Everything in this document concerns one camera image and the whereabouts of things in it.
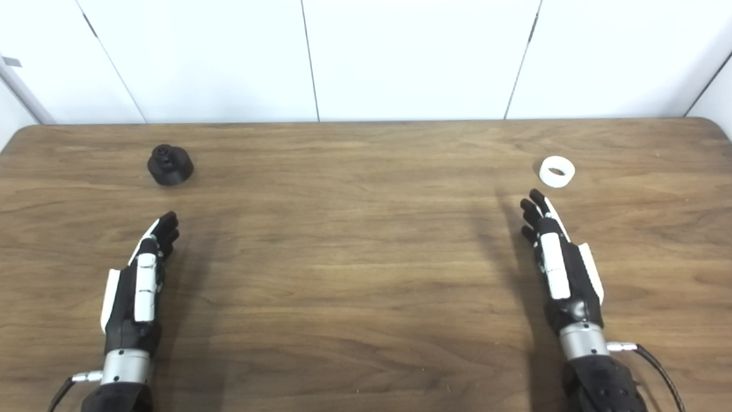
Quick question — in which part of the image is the grey wall corner post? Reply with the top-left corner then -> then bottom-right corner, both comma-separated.
0,56 -> 56,125

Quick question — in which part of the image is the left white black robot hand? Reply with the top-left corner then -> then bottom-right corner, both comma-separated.
101,212 -> 180,355

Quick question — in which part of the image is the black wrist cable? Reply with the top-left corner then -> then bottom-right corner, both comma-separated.
606,342 -> 687,412
49,371 -> 104,412

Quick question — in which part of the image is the round black part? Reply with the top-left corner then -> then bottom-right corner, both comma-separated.
147,144 -> 194,186

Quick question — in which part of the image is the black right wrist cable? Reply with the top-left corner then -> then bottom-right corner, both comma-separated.
606,342 -> 687,412

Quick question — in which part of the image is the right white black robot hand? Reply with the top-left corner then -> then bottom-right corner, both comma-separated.
519,189 -> 605,335

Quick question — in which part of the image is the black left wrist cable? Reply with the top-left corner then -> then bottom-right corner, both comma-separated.
49,371 -> 104,412

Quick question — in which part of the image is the white ring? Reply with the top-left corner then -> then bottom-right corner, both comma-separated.
539,156 -> 576,188

